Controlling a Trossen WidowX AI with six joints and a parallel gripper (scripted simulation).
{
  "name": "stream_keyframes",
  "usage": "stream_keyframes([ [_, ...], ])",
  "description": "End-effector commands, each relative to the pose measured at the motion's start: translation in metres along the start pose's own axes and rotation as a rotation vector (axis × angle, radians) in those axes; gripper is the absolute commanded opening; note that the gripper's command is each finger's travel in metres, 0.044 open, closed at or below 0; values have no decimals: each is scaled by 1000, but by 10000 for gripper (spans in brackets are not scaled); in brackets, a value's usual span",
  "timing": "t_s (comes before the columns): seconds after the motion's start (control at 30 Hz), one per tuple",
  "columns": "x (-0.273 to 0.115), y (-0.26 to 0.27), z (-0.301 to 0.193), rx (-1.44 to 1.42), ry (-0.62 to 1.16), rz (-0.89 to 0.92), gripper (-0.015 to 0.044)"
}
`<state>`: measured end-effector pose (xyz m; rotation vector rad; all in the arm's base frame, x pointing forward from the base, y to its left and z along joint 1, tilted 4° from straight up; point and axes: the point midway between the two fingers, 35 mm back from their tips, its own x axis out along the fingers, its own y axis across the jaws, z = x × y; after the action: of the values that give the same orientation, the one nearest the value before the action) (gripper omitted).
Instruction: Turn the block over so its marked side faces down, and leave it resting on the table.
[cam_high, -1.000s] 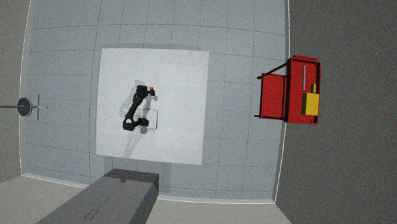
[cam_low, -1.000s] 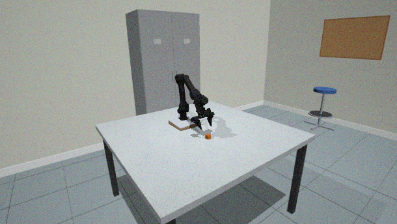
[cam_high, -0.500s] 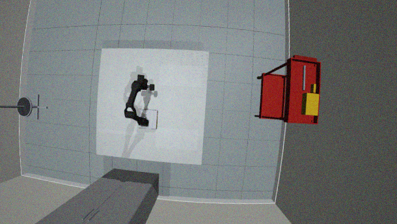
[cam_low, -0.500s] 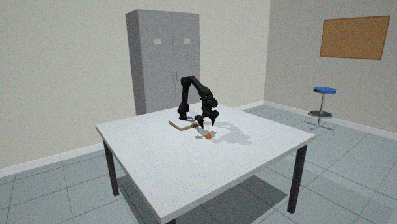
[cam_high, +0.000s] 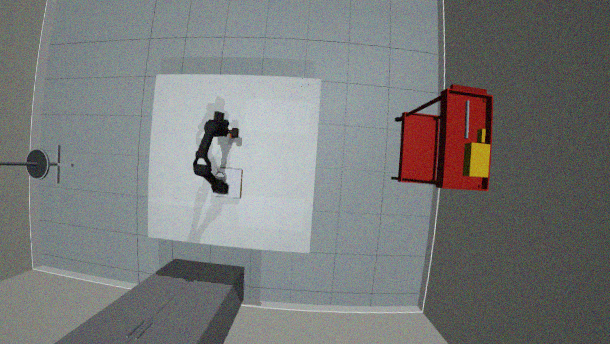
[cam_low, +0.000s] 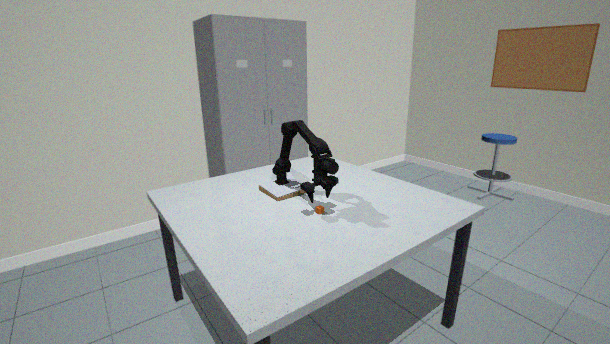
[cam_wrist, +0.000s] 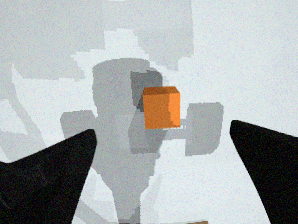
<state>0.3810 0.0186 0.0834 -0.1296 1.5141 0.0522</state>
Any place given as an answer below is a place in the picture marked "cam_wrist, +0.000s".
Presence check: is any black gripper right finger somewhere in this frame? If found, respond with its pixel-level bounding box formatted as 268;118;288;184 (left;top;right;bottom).
229;120;298;224

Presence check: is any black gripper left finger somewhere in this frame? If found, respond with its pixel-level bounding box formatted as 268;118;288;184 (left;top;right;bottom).
0;129;97;224

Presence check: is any orange block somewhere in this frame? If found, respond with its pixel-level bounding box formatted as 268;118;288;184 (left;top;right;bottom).
142;85;181;129

